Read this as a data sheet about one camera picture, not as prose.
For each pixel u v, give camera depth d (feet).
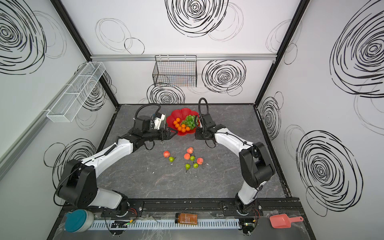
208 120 2.33
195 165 2.84
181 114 3.67
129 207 2.39
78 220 2.07
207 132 2.19
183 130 3.35
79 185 1.39
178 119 3.55
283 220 2.31
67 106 2.37
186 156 2.92
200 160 2.84
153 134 2.37
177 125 3.45
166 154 2.97
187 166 2.84
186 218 2.23
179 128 3.34
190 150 2.99
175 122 3.49
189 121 3.43
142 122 2.15
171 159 2.92
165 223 2.21
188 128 3.35
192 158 2.92
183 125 3.44
